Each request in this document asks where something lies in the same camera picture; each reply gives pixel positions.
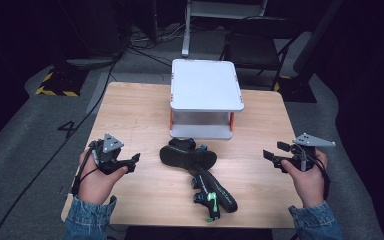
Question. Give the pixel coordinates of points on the black yellow striped base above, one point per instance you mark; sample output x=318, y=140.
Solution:
x=298, y=90
x=61, y=83

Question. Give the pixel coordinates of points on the black slanted pole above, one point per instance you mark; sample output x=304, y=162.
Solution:
x=316, y=36

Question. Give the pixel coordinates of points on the white metal stand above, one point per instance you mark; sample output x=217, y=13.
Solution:
x=186, y=36

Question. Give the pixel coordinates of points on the black sandal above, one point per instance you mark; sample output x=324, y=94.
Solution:
x=186, y=156
x=218, y=195

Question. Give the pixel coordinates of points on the white two-tier shoe rack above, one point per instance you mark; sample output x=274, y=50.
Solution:
x=205, y=85

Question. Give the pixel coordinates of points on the black folding chair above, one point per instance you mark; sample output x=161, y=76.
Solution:
x=253, y=46

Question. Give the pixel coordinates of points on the person's left hand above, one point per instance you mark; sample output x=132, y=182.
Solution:
x=95, y=185

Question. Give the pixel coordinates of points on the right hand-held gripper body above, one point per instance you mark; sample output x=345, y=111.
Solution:
x=308, y=141

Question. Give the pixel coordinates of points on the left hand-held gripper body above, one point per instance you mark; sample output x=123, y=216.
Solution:
x=108, y=158

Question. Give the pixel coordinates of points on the person's right hand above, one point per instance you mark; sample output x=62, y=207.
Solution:
x=310, y=186

